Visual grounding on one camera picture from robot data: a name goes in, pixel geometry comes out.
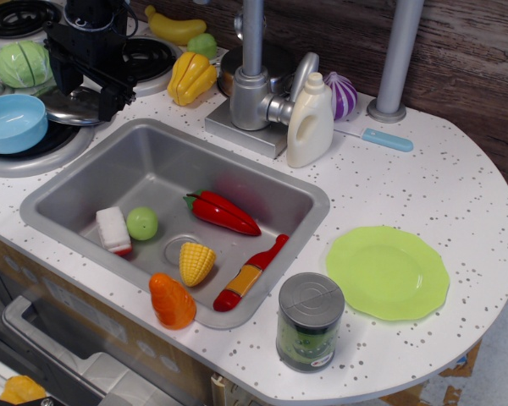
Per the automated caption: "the green toy apple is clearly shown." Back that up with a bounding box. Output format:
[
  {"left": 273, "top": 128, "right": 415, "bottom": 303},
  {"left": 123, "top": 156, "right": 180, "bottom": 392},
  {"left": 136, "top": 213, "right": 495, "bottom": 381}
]
[{"left": 126, "top": 206, "right": 158, "bottom": 241}]

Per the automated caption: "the green toy cabbage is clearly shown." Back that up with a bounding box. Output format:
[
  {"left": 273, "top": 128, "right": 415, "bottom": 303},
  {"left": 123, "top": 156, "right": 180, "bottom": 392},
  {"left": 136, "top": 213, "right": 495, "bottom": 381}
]
[{"left": 0, "top": 41, "right": 53, "bottom": 89}]

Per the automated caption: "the small green toy vegetable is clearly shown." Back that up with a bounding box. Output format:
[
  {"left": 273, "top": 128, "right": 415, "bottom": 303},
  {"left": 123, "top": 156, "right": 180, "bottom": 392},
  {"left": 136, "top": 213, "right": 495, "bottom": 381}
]
[{"left": 187, "top": 33, "right": 218, "bottom": 59}]

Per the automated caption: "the yellow toy on floor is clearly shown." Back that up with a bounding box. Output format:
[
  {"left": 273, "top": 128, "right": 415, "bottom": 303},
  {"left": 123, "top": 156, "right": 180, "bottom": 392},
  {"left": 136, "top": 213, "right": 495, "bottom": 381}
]
[{"left": 0, "top": 376, "right": 47, "bottom": 405}]

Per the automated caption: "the green plastic plate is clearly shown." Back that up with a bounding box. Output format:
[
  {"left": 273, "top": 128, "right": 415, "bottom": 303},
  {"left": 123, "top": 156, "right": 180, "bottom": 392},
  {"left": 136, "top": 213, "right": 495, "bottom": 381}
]
[{"left": 326, "top": 226, "right": 450, "bottom": 321}]

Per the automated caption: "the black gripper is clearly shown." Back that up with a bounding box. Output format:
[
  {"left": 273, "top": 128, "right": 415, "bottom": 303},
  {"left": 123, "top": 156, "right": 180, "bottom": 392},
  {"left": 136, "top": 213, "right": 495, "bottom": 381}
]
[{"left": 43, "top": 22, "right": 136, "bottom": 122}]

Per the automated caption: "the front stove burner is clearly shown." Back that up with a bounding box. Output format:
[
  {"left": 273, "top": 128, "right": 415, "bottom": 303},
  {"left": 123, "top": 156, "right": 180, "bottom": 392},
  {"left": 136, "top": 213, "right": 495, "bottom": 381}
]
[{"left": 0, "top": 122, "right": 95, "bottom": 178}]

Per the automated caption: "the silver toy pot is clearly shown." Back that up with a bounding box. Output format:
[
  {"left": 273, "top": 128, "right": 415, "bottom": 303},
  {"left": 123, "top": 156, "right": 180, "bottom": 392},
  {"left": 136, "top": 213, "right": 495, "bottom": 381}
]
[{"left": 218, "top": 43, "right": 295, "bottom": 96}]

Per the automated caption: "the silver toy faucet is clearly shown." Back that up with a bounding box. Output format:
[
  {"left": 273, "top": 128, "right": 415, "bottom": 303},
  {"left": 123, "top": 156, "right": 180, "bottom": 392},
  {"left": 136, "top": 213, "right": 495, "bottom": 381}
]
[{"left": 205, "top": 0, "right": 319, "bottom": 158}]

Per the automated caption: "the grey vertical post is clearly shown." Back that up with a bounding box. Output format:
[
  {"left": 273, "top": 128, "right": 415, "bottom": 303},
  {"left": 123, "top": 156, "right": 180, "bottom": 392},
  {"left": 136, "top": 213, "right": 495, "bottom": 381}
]
[{"left": 367, "top": 0, "right": 424, "bottom": 123}]

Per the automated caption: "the yellow toy banana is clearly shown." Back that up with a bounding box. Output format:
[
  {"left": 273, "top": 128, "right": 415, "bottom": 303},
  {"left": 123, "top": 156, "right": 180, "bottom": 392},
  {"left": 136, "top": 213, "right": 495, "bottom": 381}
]
[{"left": 144, "top": 5, "right": 207, "bottom": 46}]

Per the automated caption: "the grey toy sink basin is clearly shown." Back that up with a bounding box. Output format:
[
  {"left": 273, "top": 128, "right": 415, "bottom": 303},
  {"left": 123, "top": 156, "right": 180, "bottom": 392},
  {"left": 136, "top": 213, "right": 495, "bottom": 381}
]
[{"left": 20, "top": 119, "right": 330, "bottom": 329}]

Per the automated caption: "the yellow toy corn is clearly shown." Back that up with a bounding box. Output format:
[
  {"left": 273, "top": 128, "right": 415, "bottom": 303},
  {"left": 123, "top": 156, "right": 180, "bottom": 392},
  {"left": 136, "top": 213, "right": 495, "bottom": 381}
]
[{"left": 179, "top": 242, "right": 217, "bottom": 287}]

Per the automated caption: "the yellow toy bell pepper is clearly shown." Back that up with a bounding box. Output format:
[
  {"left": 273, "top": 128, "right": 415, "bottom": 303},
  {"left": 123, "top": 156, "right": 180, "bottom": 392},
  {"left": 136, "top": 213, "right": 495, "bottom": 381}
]
[{"left": 167, "top": 52, "right": 217, "bottom": 106}]

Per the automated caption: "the blue handled toy knife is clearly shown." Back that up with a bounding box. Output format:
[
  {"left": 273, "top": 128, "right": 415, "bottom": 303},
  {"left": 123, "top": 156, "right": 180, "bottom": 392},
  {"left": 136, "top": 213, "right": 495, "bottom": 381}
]
[{"left": 335, "top": 128, "right": 414, "bottom": 152}]

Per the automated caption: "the red toy ketchup bottle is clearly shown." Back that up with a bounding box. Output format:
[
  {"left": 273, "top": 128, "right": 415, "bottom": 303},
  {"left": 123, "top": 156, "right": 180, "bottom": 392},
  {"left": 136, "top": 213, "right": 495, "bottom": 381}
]
[{"left": 213, "top": 234, "right": 289, "bottom": 312}]

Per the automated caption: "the silver pot lid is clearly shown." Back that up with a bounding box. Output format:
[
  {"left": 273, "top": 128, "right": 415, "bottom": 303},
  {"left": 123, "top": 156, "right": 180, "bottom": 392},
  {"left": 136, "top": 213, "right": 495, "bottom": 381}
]
[{"left": 34, "top": 85, "right": 104, "bottom": 126}]

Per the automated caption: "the purple white toy onion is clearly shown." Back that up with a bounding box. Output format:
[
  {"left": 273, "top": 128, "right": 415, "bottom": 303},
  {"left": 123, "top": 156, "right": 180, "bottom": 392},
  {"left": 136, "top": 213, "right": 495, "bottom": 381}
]
[{"left": 323, "top": 72, "right": 357, "bottom": 121}]

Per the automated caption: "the red toy chili pepper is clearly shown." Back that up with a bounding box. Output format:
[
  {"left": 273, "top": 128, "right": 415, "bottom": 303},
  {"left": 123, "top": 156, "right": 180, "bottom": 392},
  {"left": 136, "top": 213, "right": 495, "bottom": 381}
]
[{"left": 183, "top": 189, "right": 262, "bottom": 236}]

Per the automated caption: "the white toy detergent bottle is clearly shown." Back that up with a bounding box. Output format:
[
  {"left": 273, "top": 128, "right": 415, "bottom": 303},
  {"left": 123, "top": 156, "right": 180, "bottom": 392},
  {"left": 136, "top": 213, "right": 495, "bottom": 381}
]
[{"left": 286, "top": 72, "right": 334, "bottom": 168}]

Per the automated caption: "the back right stove burner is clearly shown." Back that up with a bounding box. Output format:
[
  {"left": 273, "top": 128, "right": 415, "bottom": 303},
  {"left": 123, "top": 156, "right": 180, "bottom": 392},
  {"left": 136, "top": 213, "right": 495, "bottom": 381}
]
[{"left": 123, "top": 36, "right": 183, "bottom": 98}]

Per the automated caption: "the grey oven door handle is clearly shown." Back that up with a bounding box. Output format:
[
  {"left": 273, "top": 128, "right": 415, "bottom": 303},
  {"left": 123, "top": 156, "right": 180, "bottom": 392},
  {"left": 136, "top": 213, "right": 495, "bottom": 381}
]
[{"left": 2, "top": 296, "right": 114, "bottom": 405}]

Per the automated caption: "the white red toy sponge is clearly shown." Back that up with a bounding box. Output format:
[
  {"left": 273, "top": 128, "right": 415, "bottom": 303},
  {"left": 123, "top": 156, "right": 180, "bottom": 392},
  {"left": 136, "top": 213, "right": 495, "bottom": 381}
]
[{"left": 96, "top": 206, "right": 133, "bottom": 256}]

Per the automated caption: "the stove burner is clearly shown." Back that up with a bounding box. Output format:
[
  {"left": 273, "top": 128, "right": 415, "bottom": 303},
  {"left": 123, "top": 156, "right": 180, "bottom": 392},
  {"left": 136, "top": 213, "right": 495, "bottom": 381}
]
[
  {"left": 123, "top": 36, "right": 183, "bottom": 98},
  {"left": 0, "top": 1, "right": 65, "bottom": 48},
  {"left": 0, "top": 122, "right": 95, "bottom": 178}
]

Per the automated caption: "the blue toy bowl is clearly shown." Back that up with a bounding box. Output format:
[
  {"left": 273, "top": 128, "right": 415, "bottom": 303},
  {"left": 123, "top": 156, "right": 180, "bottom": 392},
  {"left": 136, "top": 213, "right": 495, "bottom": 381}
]
[{"left": 0, "top": 94, "right": 48, "bottom": 154}]

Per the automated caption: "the grey green toy can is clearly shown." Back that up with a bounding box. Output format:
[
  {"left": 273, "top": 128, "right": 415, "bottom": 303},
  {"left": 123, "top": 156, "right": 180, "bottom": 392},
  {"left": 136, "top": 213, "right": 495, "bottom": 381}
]
[{"left": 276, "top": 272, "right": 345, "bottom": 372}]

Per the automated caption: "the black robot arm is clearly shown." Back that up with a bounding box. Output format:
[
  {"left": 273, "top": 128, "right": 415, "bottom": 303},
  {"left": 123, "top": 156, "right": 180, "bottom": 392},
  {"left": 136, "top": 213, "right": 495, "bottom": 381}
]
[{"left": 43, "top": 0, "right": 137, "bottom": 122}]

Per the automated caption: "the back left stove burner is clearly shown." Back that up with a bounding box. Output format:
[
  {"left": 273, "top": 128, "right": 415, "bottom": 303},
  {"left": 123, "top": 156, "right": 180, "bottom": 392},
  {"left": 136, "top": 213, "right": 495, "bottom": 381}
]
[{"left": 0, "top": 1, "right": 65, "bottom": 48}]

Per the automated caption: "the orange toy carrot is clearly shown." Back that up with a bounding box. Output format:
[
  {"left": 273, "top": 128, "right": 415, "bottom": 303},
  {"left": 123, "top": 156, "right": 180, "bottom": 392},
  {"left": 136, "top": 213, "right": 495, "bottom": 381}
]
[{"left": 149, "top": 273, "right": 196, "bottom": 330}]

